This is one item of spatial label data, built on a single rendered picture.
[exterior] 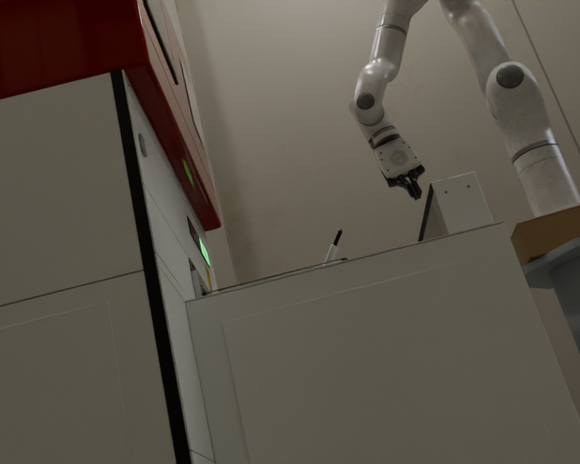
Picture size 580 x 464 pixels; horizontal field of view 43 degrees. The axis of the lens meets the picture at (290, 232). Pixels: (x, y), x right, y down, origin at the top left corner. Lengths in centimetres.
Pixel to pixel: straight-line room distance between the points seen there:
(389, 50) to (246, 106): 307
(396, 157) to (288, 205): 278
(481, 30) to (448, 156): 278
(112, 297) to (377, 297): 48
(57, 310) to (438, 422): 67
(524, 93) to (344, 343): 87
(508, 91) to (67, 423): 129
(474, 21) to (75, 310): 134
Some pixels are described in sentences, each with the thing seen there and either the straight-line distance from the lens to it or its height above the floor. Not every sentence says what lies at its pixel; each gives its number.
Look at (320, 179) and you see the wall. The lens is 478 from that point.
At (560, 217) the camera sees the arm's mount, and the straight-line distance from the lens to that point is 182.
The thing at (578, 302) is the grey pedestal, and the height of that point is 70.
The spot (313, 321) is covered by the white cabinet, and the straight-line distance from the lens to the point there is 138.
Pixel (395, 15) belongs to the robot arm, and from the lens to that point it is 217.
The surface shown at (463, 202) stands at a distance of 154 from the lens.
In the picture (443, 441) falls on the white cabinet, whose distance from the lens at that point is 134.
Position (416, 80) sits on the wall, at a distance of 511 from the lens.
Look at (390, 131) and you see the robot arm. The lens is 202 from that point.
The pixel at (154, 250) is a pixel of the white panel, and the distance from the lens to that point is 125.
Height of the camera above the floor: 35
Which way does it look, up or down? 23 degrees up
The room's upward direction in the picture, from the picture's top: 14 degrees counter-clockwise
